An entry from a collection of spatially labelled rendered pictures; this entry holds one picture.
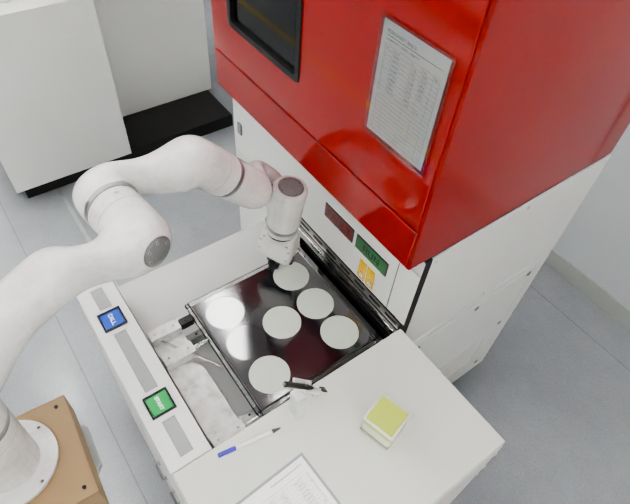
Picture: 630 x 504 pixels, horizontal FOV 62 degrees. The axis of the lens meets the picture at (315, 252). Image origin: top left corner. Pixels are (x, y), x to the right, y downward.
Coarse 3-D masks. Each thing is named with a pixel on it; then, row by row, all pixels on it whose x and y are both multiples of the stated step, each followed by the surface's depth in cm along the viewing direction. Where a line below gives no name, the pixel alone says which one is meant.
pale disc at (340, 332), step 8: (328, 320) 140; (336, 320) 140; (344, 320) 140; (328, 328) 138; (336, 328) 138; (344, 328) 139; (352, 328) 139; (328, 336) 137; (336, 336) 137; (344, 336) 137; (352, 336) 137; (328, 344) 135; (336, 344) 135; (344, 344) 136; (352, 344) 136
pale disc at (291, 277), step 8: (280, 264) 151; (296, 264) 151; (280, 272) 149; (288, 272) 149; (296, 272) 150; (304, 272) 150; (280, 280) 147; (288, 280) 148; (296, 280) 148; (304, 280) 148; (288, 288) 146; (296, 288) 146
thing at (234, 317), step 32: (256, 288) 145; (320, 288) 146; (224, 320) 138; (256, 320) 138; (320, 320) 140; (352, 320) 140; (224, 352) 132; (256, 352) 132; (288, 352) 133; (320, 352) 134
